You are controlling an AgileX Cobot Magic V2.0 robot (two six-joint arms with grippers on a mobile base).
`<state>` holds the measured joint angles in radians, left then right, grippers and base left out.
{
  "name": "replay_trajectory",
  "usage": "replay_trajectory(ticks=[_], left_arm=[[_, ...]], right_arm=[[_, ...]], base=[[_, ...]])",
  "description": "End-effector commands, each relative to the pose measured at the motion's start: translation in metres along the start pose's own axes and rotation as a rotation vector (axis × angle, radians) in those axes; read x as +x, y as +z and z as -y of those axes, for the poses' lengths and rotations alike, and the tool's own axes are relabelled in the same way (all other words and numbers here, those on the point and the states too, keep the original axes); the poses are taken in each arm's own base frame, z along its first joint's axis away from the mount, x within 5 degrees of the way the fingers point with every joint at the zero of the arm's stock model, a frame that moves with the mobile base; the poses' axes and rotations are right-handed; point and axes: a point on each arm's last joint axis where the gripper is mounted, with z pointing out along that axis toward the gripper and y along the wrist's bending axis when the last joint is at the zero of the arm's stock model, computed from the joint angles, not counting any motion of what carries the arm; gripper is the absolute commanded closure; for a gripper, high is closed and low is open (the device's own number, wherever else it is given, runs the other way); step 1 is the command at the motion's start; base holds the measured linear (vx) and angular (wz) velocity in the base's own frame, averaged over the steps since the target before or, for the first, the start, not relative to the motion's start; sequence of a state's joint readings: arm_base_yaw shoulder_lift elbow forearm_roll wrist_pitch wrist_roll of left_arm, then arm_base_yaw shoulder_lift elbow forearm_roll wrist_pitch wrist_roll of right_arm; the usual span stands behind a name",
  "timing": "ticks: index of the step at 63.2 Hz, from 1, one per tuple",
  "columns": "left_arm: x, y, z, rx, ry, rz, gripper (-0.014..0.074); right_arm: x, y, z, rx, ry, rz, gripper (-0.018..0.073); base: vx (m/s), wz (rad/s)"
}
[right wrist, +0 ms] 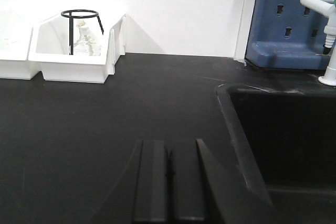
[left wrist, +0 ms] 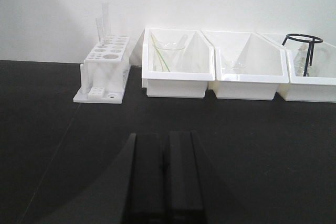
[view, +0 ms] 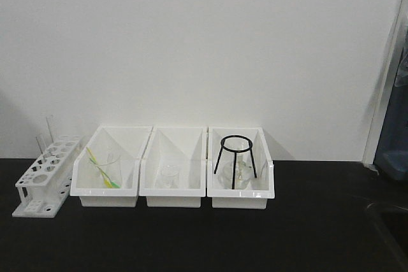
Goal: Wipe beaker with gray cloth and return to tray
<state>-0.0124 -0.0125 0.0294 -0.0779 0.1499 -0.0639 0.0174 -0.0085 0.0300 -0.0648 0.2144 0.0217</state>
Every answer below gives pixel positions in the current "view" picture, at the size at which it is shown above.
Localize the small glass beaker middle bin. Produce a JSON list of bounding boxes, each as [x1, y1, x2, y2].
[[160, 164, 180, 189]]

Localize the black metal tripod stand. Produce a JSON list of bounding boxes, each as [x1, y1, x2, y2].
[[213, 134, 258, 178]]

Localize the round glass flask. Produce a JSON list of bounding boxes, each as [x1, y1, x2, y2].
[[217, 152, 253, 189]]

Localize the yellow green stirring stick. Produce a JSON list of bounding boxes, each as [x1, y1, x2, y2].
[[85, 147, 121, 189]]

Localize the white test tube rack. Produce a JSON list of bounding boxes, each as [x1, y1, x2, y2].
[[12, 136, 81, 218]]

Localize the glass beaker in left bin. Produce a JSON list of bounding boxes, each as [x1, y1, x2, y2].
[[101, 152, 122, 187]]

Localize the middle white plastic bin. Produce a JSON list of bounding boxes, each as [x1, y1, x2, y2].
[[139, 126, 207, 208]]

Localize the left white plastic bin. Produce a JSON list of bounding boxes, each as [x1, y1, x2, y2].
[[69, 125, 153, 208]]

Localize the white door frame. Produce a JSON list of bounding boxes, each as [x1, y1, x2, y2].
[[361, 0, 407, 165]]

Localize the white plastic bin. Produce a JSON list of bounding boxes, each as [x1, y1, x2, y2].
[[69, 125, 153, 208], [207, 127, 275, 210], [139, 126, 207, 208]]

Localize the glass test tube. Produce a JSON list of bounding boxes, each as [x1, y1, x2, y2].
[[46, 115, 54, 143]]

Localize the right white plastic bin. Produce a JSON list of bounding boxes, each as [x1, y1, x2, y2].
[[207, 127, 275, 210]]

